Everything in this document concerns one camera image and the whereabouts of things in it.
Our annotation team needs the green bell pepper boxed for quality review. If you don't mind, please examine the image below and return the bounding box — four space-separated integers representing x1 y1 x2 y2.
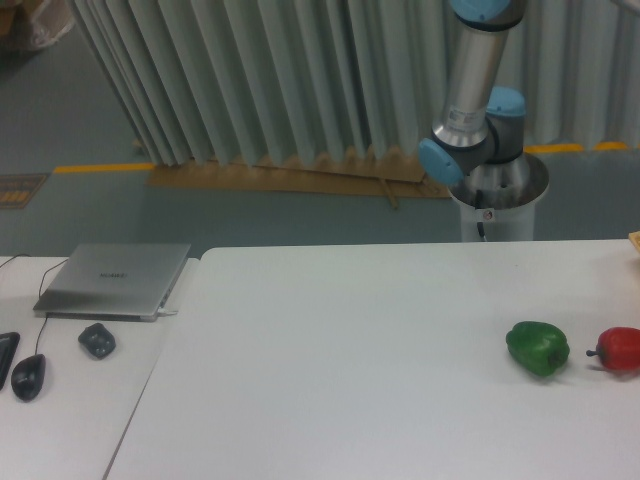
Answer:
505 321 570 377

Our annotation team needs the pale green curtain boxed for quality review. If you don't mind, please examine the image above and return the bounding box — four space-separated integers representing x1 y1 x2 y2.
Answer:
69 1 639 165

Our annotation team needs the black mouse cable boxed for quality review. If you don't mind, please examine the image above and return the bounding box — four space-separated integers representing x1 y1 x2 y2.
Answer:
33 259 69 356

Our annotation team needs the black earbuds case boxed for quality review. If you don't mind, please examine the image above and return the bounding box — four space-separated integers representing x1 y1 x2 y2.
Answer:
78 323 117 360

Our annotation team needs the black laptop cable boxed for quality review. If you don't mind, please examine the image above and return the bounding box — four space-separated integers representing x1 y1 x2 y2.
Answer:
0 253 32 286

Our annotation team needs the silver closed laptop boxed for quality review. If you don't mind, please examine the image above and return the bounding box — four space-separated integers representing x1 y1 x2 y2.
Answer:
33 243 190 321

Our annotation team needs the red bell pepper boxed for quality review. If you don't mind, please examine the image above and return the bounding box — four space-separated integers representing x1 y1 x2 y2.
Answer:
586 327 640 372

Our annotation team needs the black computer mouse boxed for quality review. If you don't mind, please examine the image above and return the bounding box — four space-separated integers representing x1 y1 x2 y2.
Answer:
11 354 46 402

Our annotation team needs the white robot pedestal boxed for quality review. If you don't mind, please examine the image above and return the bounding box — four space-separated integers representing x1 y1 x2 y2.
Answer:
449 153 549 242

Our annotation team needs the white usb plug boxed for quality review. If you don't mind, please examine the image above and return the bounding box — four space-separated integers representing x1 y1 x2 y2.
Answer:
157 309 178 317

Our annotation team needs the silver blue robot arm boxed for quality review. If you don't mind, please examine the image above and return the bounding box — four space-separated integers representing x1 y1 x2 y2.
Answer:
418 1 639 185

